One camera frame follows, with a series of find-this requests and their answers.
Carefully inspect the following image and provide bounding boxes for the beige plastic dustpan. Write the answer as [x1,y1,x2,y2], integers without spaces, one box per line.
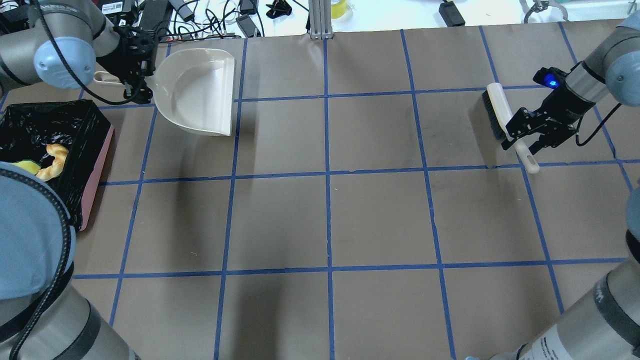
[93,48,236,137]

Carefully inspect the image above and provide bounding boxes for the black power adapter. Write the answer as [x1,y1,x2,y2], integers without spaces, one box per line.
[438,0,466,28]

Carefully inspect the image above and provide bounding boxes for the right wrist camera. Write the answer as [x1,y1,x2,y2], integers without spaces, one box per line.
[532,67,569,90]

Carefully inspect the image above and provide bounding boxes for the aluminium frame post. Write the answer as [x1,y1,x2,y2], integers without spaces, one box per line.
[308,0,334,40]

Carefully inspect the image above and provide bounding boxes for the bin with black bag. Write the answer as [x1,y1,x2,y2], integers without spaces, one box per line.
[0,99,115,231]

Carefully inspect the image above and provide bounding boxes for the pale melon slice toy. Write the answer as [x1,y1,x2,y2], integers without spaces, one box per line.
[36,143,69,182]

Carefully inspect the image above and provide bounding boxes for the yellow green sponge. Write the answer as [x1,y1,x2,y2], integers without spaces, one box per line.
[11,160,41,176]

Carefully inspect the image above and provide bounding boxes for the large black power brick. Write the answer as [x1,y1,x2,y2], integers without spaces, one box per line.
[137,0,174,42]

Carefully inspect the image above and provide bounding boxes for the beige brush black bristles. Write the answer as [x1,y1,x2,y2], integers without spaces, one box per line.
[481,82,540,174]

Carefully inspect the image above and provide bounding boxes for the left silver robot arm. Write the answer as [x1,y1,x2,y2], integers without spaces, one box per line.
[1,0,156,360]

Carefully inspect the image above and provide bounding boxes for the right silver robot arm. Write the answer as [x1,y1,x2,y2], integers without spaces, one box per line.
[482,11,640,360]

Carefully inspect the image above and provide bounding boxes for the yellow tape roll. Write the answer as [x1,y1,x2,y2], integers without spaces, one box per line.
[330,0,353,20]

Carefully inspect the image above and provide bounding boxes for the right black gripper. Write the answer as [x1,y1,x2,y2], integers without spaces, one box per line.
[505,82,595,155]

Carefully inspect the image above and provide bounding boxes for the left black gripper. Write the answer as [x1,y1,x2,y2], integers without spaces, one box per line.
[97,27,157,105]

